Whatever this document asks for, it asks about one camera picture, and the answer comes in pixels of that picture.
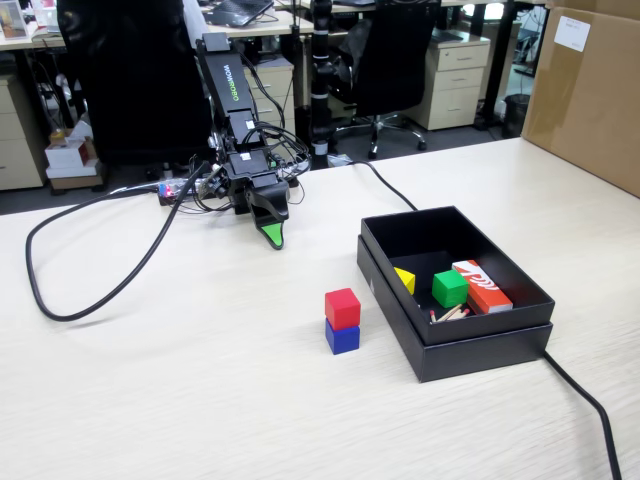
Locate thin black servo wires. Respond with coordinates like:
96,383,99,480
239,52,312,207

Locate blue cube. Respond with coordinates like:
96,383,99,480
324,318,361,356

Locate black laptop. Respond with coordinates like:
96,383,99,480
202,0,276,29

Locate black trash bin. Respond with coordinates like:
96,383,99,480
502,93,531,140

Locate large cardboard box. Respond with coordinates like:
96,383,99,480
519,0,640,199

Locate red cube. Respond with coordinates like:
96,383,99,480
324,288,362,331

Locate black high-back office chair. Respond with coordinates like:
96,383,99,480
56,0,217,169

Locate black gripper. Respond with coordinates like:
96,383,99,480
230,171,292,252

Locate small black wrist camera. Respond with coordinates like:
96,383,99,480
197,167,229,199

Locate thick black camera cable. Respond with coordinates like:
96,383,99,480
24,160,211,322

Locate beige three-drawer pedestal cabinet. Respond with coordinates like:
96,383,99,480
410,37,492,132

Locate desk photo frame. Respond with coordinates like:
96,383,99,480
0,0,30,41

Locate seated person white shirt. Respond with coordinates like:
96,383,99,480
180,0,210,51

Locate thick black power cable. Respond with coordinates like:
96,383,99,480
348,159,624,480

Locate orange white matchbox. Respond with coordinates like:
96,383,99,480
451,259,515,315

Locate beige office desk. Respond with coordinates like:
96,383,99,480
0,19,316,51

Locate clear-wrapped controller board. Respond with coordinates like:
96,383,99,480
157,175,224,200

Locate white carton box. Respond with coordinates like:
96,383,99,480
44,138,99,170

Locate green cube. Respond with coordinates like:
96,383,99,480
431,269,470,309

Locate desk with black leg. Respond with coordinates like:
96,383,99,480
294,0,551,132

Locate black chair chrome base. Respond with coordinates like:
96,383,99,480
333,0,442,152

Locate flat white box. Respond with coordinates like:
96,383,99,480
45,164,100,180

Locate yellow wedge block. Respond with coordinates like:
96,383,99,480
393,266,417,296

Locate black pole white rings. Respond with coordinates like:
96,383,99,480
307,0,336,170

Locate black power strip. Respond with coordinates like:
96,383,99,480
157,192,231,207

